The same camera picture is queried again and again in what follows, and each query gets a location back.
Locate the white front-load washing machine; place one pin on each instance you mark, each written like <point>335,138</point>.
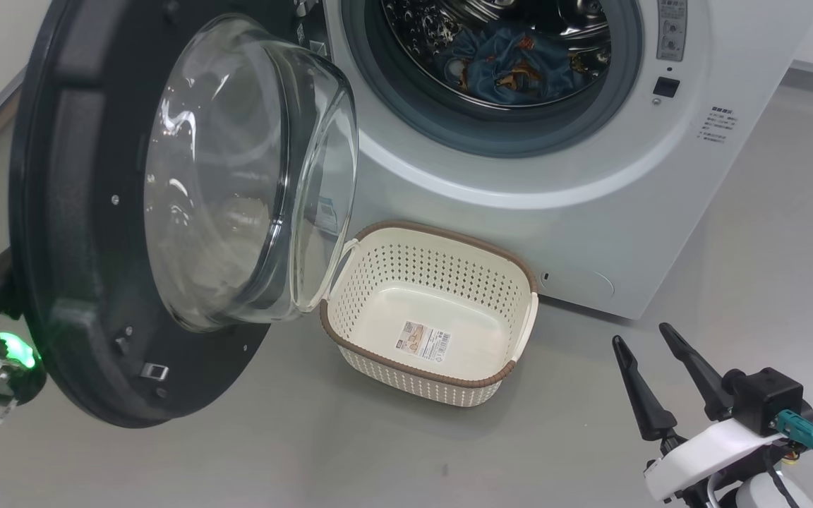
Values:
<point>625,212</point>

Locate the white perforated basket brown rim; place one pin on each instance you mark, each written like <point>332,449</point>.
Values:
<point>420,282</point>

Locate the printed basket label sticker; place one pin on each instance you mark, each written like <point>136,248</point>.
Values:
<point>424,341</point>

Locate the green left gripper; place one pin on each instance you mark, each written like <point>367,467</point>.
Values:
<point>4,374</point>

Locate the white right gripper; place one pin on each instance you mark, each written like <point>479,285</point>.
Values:
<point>710,451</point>

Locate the grey rubber door gasket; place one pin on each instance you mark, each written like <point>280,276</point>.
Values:
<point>463,130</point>

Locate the blue cartoon print garment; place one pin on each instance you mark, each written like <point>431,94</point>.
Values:
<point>512,70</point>

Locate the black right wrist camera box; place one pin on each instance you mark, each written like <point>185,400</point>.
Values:
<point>766,398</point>

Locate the black round glass washer door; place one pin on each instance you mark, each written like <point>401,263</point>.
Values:
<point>82,212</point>

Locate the stainless steel washer drum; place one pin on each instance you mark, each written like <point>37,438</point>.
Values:
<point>420,28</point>

